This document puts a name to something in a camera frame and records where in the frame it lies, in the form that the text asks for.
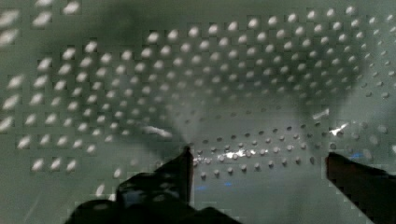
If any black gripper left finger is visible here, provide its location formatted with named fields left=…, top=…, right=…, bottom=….
left=116, top=146, right=193, bottom=206

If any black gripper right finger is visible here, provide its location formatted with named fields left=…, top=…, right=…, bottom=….
left=325, top=152, right=396, bottom=224

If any green oval strainer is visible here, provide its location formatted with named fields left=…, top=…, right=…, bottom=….
left=1, top=0, right=395, bottom=224

